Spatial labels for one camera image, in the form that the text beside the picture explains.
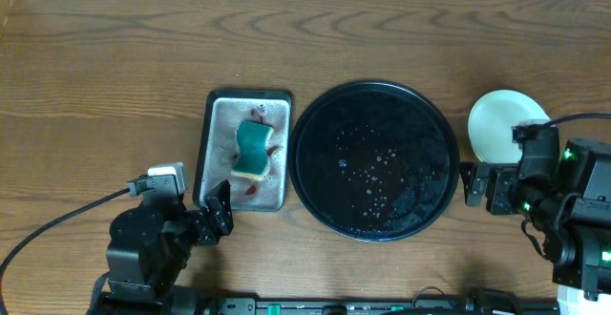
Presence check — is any green scrub sponge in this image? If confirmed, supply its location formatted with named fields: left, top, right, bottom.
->
left=231, top=121, right=273, bottom=180

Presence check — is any black rectangular tray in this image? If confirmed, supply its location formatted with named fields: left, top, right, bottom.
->
left=193, top=89, right=292, bottom=212

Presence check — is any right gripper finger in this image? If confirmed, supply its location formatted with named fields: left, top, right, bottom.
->
left=485, top=167, right=517, bottom=216
left=459, top=162, right=492, bottom=207

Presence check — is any mint green plate with stain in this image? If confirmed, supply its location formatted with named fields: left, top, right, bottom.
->
left=468, top=90, right=550, bottom=164

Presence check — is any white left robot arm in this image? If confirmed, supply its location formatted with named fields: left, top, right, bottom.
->
left=88, top=176, right=234, bottom=314

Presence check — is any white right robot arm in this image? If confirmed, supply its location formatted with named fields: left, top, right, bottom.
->
left=460, top=130, right=610, bottom=314

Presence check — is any round black serving tray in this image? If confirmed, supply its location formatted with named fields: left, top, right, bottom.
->
left=288, top=80, right=460, bottom=242

